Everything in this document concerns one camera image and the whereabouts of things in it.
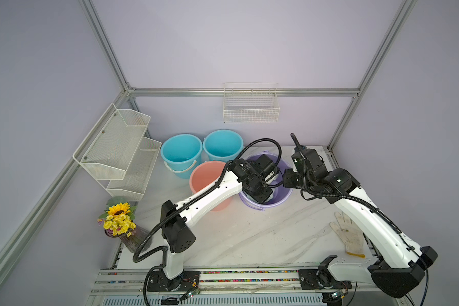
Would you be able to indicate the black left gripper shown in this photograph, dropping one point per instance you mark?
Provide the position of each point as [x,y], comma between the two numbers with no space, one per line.
[267,193]

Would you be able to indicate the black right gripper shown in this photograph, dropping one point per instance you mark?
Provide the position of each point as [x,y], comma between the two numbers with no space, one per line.
[289,174]

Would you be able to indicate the purple plastic bucket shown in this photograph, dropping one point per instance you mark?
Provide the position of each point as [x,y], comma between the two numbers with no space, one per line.
[279,196]

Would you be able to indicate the teal bucket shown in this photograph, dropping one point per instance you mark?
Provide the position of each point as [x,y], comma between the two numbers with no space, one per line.
[223,145]

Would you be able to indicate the pink plastic bucket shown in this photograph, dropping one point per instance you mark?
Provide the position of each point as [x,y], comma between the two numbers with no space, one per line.
[205,174]

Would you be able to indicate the teal bucket being wiped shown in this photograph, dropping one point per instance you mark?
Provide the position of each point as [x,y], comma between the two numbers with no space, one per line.
[182,154]

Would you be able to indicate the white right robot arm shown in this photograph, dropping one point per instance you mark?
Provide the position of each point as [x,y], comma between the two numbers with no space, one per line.
[400,265]

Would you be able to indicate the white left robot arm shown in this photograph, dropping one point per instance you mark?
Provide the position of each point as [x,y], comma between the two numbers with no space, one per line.
[178,219]

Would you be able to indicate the white work glove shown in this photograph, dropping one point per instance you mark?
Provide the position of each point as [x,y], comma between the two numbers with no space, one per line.
[349,233]

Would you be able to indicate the white two-tier mesh shelf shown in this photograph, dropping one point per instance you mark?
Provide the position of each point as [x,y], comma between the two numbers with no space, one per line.
[118,154]

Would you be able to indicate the sunflower bouquet in vase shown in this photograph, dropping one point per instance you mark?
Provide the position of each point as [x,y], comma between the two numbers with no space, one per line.
[118,221]

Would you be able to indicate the white wire wall basket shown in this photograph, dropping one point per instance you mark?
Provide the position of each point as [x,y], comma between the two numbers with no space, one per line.
[250,103]

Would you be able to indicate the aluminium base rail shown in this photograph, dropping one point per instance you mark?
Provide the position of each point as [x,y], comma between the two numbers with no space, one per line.
[273,286]

